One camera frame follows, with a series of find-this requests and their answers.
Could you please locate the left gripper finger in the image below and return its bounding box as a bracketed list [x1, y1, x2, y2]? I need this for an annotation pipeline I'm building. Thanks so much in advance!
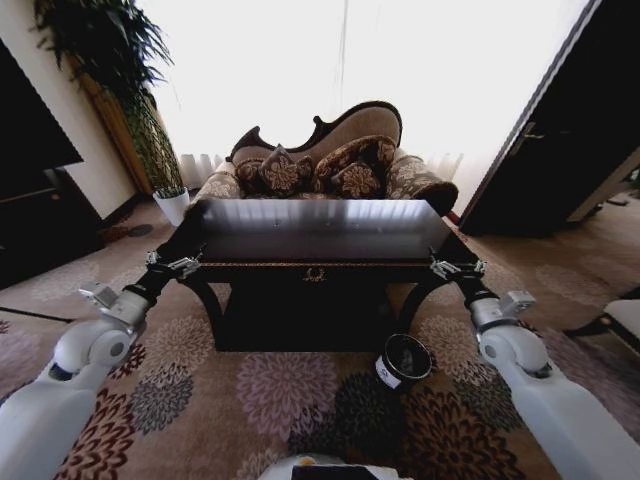
[168, 242, 209, 280]
[145, 204, 206, 266]

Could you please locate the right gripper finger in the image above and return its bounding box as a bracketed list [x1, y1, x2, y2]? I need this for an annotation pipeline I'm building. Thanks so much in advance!
[449, 219, 490, 276]
[427, 245, 455, 278]

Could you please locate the black round trash bin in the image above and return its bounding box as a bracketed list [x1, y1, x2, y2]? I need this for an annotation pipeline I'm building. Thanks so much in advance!
[373, 333, 434, 392]

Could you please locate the white plant pot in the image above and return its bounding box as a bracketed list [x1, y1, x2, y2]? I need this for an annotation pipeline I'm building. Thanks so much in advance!
[151, 186, 192, 227]

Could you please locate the gold patterned curtain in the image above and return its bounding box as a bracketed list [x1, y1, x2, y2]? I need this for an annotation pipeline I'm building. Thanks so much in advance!
[79, 69, 184, 197]

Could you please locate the small floral brown cushion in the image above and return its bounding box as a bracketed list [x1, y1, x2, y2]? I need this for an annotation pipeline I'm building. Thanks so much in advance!
[331, 161, 387, 199]

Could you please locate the square floral brown cushion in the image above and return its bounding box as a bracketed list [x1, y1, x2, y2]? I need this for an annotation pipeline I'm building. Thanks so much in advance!
[258, 143, 315, 197]

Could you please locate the dark television cabinet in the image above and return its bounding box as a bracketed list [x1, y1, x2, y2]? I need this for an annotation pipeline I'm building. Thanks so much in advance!
[0, 167, 107, 292]

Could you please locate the dark wooden coffee table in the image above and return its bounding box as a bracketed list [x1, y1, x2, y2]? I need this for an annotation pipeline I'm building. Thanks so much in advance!
[168, 198, 480, 354]

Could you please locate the dark wooden door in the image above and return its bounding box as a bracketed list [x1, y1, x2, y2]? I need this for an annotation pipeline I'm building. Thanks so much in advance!
[458, 0, 640, 239]

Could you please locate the round brown bolster cushion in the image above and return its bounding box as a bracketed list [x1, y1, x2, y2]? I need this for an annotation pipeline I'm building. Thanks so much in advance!
[313, 136, 397, 197]

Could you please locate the white cushioned stool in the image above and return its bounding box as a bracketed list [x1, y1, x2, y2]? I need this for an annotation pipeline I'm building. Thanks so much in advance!
[563, 296, 640, 352]

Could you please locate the ornate beige chaise sofa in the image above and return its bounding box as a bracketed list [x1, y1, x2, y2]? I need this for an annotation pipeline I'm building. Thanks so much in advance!
[192, 99, 460, 212]

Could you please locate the dark flat television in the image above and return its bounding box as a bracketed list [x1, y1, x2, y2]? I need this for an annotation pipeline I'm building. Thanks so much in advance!
[0, 38, 85, 175]

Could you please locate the tall green leafy plant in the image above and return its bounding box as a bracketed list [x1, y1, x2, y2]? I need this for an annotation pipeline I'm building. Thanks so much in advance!
[33, 0, 176, 109]

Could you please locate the white sheer curtain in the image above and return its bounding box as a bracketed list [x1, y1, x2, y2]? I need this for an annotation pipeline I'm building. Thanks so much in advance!
[133, 0, 604, 194]

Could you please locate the light wooden furniture frame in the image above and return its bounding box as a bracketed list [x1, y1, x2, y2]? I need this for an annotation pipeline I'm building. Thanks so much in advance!
[568, 148, 640, 224]

